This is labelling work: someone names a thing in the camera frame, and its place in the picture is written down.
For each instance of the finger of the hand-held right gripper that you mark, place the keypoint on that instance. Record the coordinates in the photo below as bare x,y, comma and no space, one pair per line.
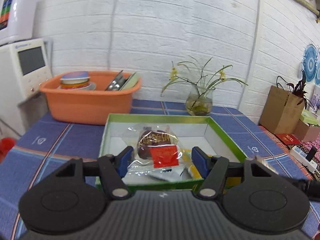
311,188

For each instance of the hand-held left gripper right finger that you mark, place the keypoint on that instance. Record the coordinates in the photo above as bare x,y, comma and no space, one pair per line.
199,159

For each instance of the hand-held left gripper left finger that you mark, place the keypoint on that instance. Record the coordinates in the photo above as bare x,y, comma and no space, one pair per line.
126,156

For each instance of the yellow snack packet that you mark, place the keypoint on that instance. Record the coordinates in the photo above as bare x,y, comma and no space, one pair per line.
191,166

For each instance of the green cardboard box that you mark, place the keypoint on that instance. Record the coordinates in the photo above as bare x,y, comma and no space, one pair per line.
222,140

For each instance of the clear pastry packet red label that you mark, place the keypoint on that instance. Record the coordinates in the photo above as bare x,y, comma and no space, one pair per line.
156,142

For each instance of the white silver snack packet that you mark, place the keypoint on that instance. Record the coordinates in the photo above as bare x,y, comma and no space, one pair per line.
170,175

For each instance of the white power strip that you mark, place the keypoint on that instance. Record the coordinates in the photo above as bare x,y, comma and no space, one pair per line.
301,157

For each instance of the black plug adapter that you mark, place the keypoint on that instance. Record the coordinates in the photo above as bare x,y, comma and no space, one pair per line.
312,154

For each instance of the red booklet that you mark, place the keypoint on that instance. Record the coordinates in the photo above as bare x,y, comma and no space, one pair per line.
287,138

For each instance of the glass vase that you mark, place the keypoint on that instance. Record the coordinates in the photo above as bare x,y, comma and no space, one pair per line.
200,103

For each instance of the small brown cardboard box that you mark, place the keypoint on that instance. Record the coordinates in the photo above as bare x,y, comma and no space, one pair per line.
306,131

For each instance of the orange plastic basin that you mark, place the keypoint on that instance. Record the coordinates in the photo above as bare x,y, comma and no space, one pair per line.
87,105

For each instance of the small light green box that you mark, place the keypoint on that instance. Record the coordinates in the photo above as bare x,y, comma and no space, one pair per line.
311,117

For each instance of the metal plate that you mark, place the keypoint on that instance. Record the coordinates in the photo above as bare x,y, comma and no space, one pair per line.
115,82

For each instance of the light green plate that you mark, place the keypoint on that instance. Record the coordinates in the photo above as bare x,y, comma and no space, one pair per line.
130,81

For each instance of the white bowl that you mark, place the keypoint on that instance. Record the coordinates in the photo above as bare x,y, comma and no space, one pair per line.
91,86

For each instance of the orchid plant yellow flowers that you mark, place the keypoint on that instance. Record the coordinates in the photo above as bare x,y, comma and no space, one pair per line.
202,78

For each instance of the brown paper bag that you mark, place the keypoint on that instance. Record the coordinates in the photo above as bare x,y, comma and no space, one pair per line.
277,110

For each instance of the dark red leafy plant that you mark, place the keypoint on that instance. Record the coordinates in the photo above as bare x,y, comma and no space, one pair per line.
300,90

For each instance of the red plastic stool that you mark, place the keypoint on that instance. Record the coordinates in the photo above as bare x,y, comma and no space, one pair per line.
6,148

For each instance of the white appliance with screen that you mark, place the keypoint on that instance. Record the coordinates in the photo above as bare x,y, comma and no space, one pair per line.
10,80

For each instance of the white water purifier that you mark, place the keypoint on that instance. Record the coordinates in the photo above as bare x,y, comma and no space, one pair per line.
23,10

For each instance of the blue round wall decoration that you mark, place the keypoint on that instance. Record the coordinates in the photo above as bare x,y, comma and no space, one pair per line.
309,62

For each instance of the white wall pipe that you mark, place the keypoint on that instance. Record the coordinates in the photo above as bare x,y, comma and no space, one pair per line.
256,30

